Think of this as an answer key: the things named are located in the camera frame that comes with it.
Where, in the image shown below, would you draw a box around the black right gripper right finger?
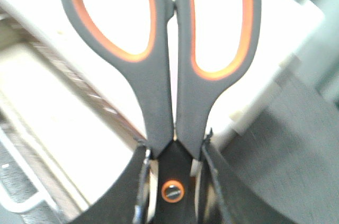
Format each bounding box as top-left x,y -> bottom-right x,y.
197,131 -> 294,223

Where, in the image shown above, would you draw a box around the white plastic drawer unit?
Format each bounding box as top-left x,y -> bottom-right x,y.
1,0 -> 324,209

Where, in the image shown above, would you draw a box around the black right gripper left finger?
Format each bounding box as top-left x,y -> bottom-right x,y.
71,143 -> 151,224

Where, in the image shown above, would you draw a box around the grey orange handled scissors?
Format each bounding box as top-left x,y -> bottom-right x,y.
61,0 -> 261,223

